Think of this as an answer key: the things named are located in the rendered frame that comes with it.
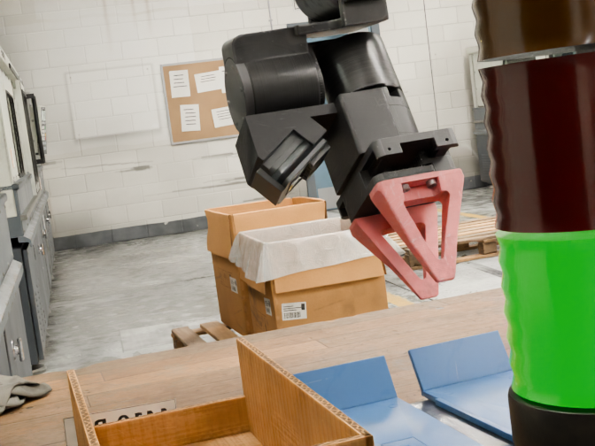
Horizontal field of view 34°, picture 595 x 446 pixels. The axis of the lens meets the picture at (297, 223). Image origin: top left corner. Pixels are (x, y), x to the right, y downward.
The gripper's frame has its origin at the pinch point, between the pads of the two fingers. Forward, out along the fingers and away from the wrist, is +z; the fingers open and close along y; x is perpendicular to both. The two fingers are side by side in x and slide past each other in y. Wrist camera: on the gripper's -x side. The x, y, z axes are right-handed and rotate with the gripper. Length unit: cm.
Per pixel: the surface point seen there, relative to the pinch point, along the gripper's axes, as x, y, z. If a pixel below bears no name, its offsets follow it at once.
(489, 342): 2.0, 0.5, 5.5
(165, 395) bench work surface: -17.2, -19.6, -1.2
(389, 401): -6.7, 0.9, 7.8
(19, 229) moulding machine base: -2, -392, -192
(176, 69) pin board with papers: 231, -861, -572
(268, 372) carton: -14.9, 4.2, 4.9
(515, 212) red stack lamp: -21, 45, 13
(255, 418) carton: -14.7, -2.7, 6.0
